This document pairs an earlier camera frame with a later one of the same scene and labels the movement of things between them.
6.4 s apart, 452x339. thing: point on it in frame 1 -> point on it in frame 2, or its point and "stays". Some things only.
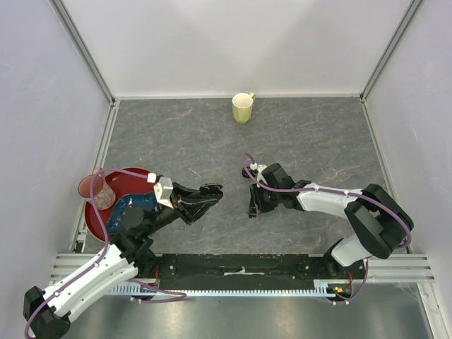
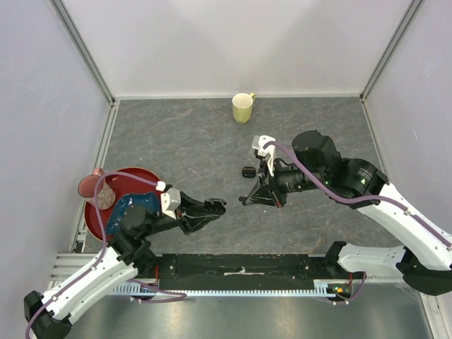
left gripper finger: (192, 212) -> (199, 225)
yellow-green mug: (242, 106) stays
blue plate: (146, 201) stays
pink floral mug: (103, 195) stays
